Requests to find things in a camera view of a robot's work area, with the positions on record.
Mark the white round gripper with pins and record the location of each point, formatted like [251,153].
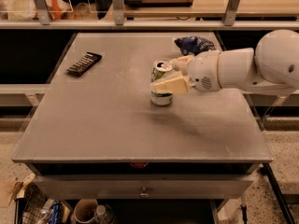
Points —
[203,71]

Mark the green white 7up can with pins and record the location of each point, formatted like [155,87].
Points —
[160,69]

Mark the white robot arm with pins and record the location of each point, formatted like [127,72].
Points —
[271,68]

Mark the black rxbar chocolate bar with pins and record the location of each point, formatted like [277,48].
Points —
[84,64]

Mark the blue crumpled chip bag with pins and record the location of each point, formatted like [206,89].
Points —
[194,44]

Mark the grey drawer with knob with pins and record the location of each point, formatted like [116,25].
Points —
[71,187]

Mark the clear plastic bottle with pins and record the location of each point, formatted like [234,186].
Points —
[104,215]

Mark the brown paper cup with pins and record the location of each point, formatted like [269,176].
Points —
[84,211]

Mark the orange white plastic bag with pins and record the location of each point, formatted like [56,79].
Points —
[26,9]

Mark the grey metal bracket right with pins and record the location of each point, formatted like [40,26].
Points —
[230,12]

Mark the grey metal bracket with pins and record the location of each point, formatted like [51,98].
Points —
[42,12]
[118,13]
[230,12]

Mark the grey metal bracket middle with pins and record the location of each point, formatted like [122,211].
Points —
[118,13]

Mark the grey metal bracket left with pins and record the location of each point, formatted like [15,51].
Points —
[42,12]

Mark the wire mesh basket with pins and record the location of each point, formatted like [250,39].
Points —
[31,204]

